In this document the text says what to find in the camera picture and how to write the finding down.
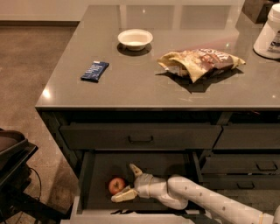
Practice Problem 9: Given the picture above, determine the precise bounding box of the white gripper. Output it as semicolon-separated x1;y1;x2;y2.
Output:
111;164;168;203

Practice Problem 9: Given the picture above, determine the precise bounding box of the red apple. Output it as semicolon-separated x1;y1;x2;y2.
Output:
108;177;126;195

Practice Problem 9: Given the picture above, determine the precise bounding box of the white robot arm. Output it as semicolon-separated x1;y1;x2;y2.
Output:
111;164;280;224

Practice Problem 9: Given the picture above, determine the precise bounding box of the open middle drawer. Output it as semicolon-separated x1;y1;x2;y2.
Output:
61;150;221;224

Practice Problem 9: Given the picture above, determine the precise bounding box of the top left drawer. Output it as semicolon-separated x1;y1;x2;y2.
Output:
59;123;221;151

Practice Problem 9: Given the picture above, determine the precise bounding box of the bottom right drawer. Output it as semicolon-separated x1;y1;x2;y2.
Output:
203;175;280;190

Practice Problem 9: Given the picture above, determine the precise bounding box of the middle right drawer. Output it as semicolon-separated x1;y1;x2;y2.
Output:
201;154;280;174

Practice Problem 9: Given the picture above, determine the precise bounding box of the top right drawer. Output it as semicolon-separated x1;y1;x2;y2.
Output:
214;123;280;150

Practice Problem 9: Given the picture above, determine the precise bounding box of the blue snack bar wrapper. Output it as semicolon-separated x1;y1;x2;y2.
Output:
80;61;109;82

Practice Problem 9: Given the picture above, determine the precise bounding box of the crumpled chip bag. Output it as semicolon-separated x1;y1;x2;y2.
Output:
157;48;245;83

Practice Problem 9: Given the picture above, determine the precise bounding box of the white bowl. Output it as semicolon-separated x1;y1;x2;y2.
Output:
118;29;153;51

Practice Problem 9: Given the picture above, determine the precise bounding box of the white plastic canister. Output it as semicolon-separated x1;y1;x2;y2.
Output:
253;3;280;60

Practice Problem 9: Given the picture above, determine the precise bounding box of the dark box in background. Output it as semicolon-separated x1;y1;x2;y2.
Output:
241;0;276;24

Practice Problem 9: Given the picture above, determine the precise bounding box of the black cable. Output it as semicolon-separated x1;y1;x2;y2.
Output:
27;166;43;202

